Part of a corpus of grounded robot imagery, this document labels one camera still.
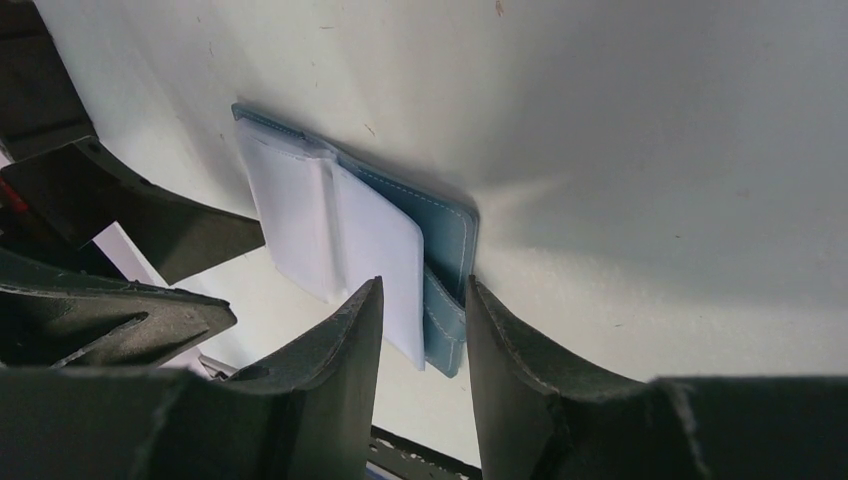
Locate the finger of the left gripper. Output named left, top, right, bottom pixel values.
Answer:
left=1, top=250, right=237, bottom=368

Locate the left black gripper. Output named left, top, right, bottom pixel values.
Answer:
left=1, top=1, right=265, bottom=284

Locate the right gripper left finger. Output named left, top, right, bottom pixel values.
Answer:
left=1, top=277, right=384, bottom=479

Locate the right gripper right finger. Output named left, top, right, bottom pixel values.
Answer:
left=466, top=278, right=847, bottom=479

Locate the blue card holder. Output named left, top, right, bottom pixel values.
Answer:
left=231, top=103, right=479, bottom=378

